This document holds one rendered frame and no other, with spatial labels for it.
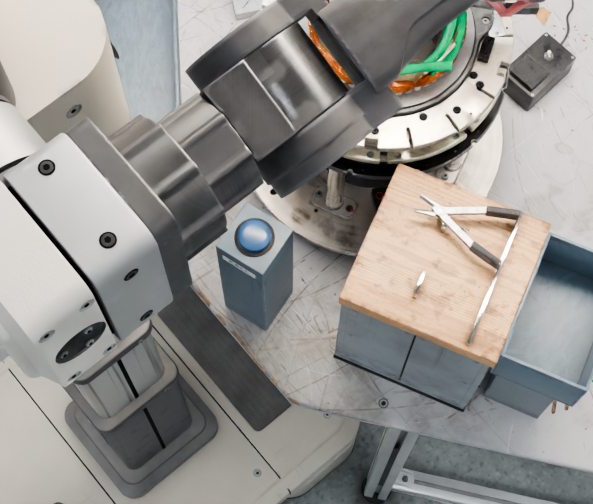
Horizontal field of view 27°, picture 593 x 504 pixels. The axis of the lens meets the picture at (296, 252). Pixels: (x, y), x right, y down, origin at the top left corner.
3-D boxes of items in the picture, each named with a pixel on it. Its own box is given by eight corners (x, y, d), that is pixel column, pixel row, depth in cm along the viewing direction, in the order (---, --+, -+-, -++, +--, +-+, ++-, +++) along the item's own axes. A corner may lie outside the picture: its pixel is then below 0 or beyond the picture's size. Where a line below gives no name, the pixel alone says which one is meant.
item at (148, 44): (118, 76, 189) (90, -26, 163) (190, 72, 190) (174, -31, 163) (122, 229, 181) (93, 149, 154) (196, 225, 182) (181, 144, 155)
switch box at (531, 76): (570, 71, 190) (578, 54, 185) (527, 112, 188) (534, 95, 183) (540, 45, 192) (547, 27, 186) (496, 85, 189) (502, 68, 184)
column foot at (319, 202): (317, 185, 181) (317, 183, 181) (359, 204, 181) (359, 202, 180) (308, 203, 181) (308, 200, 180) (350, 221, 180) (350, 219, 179)
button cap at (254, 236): (249, 216, 155) (249, 213, 154) (277, 232, 154) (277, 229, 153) (231, 241, 154) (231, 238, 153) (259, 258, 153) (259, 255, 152)
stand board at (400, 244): (548, 230, 154) (552, 223, 152) (493, 368, 148) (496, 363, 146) (397, 169, 156) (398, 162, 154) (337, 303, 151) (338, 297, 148)
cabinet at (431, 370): (510, 294, 178) (545, 230, 154) (463, 412, 173) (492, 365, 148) (383, 242, 181) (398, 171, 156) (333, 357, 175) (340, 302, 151)
